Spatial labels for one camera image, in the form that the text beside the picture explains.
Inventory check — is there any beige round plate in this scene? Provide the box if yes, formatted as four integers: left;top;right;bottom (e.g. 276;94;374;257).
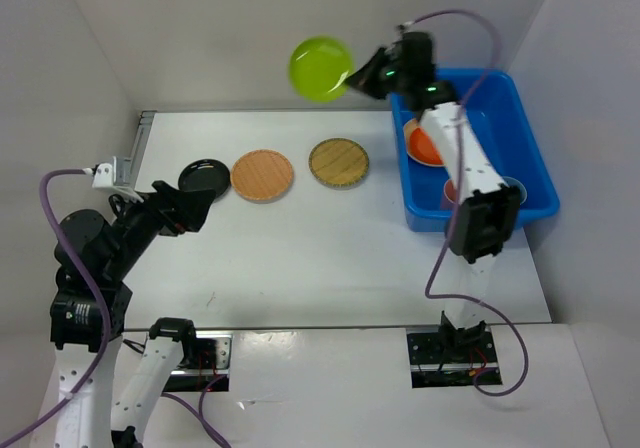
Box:
403;119;435;167

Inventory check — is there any light brown woven plate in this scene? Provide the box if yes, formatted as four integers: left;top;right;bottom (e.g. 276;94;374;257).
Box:
230;149;294;203

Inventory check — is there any blue plastic cup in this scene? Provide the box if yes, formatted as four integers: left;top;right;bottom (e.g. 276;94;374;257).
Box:
503;176;528;205

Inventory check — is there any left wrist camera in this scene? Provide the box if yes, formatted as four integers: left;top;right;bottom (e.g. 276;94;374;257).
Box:
92;156;133;189

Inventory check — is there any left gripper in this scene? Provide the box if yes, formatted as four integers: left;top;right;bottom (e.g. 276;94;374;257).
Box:
105;177;217;277

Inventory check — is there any pink plastic cup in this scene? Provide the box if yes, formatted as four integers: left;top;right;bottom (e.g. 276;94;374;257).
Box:
440;179;457;211

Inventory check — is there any orange round plate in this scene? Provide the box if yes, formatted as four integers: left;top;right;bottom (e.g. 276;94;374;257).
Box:
407;128;443;167

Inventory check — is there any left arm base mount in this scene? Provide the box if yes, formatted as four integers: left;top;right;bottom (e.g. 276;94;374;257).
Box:
164;330;233;393

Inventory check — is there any blue plastic bin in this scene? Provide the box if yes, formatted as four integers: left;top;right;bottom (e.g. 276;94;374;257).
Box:
390;71;560;232

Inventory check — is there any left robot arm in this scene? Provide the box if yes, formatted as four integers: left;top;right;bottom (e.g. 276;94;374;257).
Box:
50;181;218;447

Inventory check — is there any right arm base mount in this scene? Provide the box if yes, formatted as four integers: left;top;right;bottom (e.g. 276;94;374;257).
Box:
406;331;502;389

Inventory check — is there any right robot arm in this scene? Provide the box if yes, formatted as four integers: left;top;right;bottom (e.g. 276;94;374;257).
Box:
345;32;520;363

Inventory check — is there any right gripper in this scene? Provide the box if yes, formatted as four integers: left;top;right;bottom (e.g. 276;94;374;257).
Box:
342;45;409;102

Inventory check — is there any black round plate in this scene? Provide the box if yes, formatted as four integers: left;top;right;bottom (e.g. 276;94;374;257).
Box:
178;159;231;199

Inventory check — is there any green round plate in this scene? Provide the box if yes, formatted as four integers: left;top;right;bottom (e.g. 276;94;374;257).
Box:
288;35;354;103

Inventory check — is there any bamboo pattern round plate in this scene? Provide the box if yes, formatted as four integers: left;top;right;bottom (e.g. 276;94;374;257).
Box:
308;138;370;189

